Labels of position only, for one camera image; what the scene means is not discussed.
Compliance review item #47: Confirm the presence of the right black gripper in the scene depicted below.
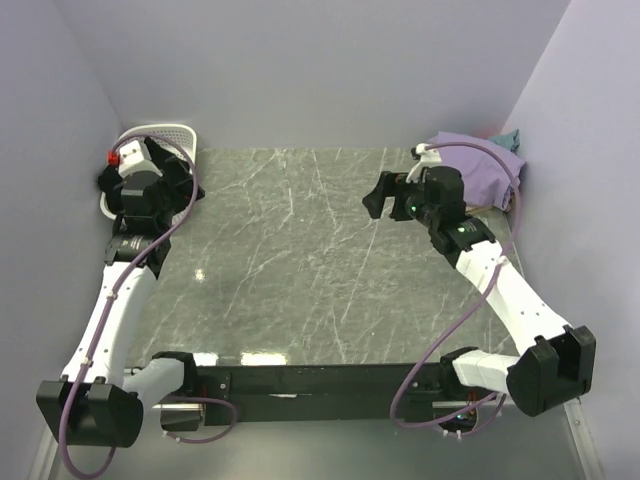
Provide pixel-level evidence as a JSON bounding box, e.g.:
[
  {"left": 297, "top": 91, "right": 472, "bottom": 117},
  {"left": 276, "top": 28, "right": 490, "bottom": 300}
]
[{"left": 361, "top": 171, "right": 438, "bottom": 229}]

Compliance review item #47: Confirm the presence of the black floral t shirt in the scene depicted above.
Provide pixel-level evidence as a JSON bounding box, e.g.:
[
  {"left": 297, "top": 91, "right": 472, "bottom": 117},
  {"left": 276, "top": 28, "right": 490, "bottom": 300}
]
[{"left": 97, "top": 135, "right": 205, "bottom": 228}]

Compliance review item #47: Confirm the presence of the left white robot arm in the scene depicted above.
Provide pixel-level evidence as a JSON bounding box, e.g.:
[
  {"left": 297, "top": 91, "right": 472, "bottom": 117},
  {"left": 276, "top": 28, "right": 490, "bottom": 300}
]
[{"left": 36, "top": 171, "right": 202, "bottom": 448}]

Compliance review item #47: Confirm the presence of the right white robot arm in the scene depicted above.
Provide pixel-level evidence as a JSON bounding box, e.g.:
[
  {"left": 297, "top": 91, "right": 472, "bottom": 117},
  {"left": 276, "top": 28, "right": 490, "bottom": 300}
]
[{"left": 362, "top": 167, "right": 596, "bottom": 417}]

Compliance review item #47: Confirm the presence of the white perforated plastic basket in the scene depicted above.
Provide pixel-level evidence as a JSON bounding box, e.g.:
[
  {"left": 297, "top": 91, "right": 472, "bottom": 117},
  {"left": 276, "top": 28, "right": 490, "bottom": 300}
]
[{"left": 97, "top": 123, "right": 197, "bottom": 224}]

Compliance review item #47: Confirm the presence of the tan folded garment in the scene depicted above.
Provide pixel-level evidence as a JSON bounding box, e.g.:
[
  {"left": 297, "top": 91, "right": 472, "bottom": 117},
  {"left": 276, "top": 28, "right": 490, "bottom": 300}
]
[{"left": 466, "top": 204, "right": 512, "bottom": 216}]

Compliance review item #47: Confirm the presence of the folded lavender t shirt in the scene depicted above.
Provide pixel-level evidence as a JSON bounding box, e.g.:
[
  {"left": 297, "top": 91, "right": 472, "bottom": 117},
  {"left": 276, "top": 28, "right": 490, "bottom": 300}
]
[{"left": 428, "top": 132, "right": 525, "bottom": 211}]

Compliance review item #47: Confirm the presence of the teal folded garment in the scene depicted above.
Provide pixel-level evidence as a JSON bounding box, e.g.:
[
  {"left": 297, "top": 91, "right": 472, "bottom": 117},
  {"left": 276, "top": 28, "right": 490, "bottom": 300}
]
[{"left": 488, "top": 129, "right": 520, "bottom": 154}]

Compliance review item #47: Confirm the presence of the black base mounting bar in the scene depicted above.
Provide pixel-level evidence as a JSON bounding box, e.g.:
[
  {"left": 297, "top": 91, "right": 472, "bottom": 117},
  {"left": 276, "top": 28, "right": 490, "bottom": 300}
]
[{"left": 189, "top": 363, "right": 481, "bottom": 426}]

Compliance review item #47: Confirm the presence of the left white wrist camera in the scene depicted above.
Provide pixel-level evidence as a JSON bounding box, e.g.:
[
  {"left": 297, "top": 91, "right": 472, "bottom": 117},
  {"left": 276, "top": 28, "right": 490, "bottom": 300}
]
[{"left": 107, "top": 138, "right": 162, "bottom": 178}]

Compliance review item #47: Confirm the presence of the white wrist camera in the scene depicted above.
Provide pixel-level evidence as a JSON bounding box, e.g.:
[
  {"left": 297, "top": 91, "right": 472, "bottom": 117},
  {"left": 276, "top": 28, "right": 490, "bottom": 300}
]
[
  {"left": 406, "top": 143, "right": 442, "bottom": 183},
  {"left": 107, "top": 138, "right": 162, "bottom": 178}
]

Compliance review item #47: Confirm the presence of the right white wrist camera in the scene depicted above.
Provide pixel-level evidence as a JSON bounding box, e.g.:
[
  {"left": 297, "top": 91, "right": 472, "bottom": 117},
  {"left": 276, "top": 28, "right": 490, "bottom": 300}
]
[{"left": 406, "top": 143, "right": 442, "bottom": 183}]

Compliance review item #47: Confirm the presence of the aluminium rail frame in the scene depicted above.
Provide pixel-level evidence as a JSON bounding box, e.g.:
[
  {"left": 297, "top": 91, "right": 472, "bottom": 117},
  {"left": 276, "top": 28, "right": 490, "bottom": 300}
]
[{"left": 27, "top": 394, "right": 604, "bottom": 480}]

